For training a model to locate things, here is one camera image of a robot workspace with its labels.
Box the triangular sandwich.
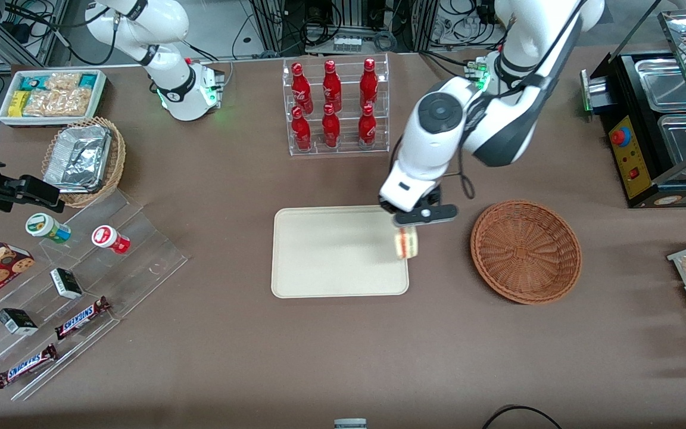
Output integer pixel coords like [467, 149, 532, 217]
[395, 226, 419, 260]

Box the aluminium foil tray stack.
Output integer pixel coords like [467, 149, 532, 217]
[43, 125, 113, 192]

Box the beige plastic tray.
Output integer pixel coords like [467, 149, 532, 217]
[271, 204, 410, 299]

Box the tan wicker basket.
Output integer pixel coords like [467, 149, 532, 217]
[41, 116, 126, 208]

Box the brown round wicker basket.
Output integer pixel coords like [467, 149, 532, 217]
[470, 200, 583, 305]

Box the green lid yogurt cup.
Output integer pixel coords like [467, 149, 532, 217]
[26, 213, 72, 244]

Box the red cola bottle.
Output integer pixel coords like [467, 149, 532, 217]
[322, 104, 341, 148]
[322, 60, 342, 113]
[291, 106, 312, 151]
[358, 104, 377, 147]
[360, 58, 379, 111]
[291, 62, 314, 114]

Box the white rectangular snack container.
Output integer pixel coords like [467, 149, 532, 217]
[0, 69, 107, 127]

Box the clear acrylic bottle rack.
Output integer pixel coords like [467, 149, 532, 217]
[282, 52, 390, 157]

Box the red lid yogurt cup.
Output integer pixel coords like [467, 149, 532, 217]
[92, 225, 131, 255]

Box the yellow snack packet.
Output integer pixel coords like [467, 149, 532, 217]
[8, 91, 31, 117]

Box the small dark green box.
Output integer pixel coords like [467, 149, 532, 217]
[50, 268, 83, 300]
[0, 308, 39, 335]

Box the clear cracker bag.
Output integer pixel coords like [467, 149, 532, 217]
[23, 88, 92, 117]
[45, 73, 82, 91]

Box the clear acrylic step display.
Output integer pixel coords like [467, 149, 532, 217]
[0, 188, 189, 401]

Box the Snickers chocolate bar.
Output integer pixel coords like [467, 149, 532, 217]
[54, 296, 111, 340]
[0, 344, 58, 389]

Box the black food warmer machine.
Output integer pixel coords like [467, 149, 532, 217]
[580, 9, 686, 209]

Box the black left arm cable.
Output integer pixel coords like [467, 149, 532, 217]
[388, 0, 588, 201]

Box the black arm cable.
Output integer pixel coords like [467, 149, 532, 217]
[388, 0, 588, 201]
[4, 0, 147, 67]

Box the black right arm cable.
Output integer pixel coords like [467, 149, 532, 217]
[4, 0, 147, 67]

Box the black looped cable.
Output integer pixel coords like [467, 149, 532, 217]
[482, 405, 564, 429]

